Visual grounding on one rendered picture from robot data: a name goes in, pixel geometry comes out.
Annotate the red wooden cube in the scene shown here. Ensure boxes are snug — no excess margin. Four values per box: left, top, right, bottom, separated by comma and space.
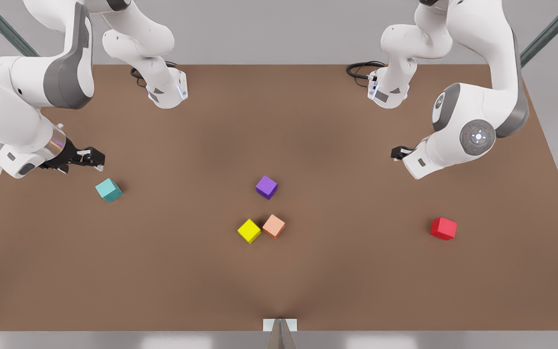
430, 217, 458, 241

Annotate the silver frame post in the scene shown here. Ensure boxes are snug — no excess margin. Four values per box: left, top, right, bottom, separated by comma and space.
0, 0, 40, 57
520, 0, 558, 67
263, 318, 298, 349

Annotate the teal wooden cube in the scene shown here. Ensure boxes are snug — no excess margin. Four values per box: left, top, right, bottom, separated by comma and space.
95, 178, 123, 203

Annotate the black cable loop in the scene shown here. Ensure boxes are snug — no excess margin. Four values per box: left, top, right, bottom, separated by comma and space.
346, 61, 387, 88
130, 61, 178, 88

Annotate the purple wooden cube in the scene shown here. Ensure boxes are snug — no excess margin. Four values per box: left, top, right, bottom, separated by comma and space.
255, 176, 278, 200

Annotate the peach wooden cube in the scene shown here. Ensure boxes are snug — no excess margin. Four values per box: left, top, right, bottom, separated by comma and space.
262, 214, 286, 239

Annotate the yellow wooden cube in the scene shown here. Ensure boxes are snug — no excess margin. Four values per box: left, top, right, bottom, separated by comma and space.
237, 219, 262, 244

